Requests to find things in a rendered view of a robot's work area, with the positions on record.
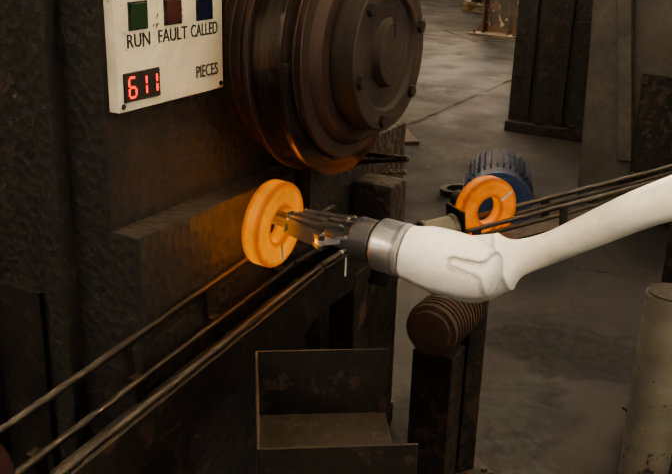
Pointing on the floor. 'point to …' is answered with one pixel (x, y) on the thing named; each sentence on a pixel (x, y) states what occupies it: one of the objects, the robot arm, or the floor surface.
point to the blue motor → (508, 163)
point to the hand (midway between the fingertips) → (274, 214)
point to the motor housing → (438, 377)
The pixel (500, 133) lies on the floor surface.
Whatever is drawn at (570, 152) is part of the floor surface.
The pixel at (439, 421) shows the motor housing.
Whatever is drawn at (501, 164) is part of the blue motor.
